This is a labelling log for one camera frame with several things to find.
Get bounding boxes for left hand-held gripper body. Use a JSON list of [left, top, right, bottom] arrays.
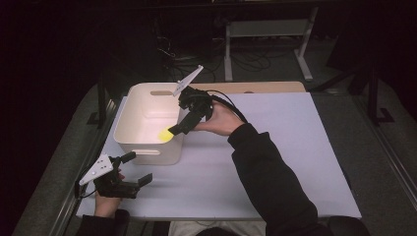
[[78, 153, 141, 200]]

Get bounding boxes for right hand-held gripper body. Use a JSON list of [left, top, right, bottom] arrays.
[[172, 64, 214, 119]]

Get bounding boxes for yellow shuttlecock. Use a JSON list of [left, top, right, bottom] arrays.
[[157, 127, 175, 144]]

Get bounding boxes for white plastic storage bin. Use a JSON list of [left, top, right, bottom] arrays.
[[113, 82, 186, 166]]

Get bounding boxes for person's left hand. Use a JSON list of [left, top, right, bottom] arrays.
[[94, 193, 122, 217]]

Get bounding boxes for person's right hand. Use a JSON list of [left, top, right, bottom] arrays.
[[193, 101, 245, 137]]

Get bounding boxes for white table cover sheet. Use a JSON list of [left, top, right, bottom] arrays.
[[76, 91, 362, 221]]

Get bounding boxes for black metal stand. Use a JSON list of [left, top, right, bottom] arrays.
[[366, 63, 396, 126], [86, 76, 115, 128]]

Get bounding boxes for person's torso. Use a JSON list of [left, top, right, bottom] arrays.
[[168, 219, 268, 236]]

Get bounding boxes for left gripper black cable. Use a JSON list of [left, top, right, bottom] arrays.
[[74, 180, 99, 201]]

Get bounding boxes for black floor cables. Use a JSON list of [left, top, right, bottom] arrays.
[[153, 19, 283, 84]]

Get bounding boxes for white metal desk frame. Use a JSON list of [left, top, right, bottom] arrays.
[[223, 6, 320, 83]]

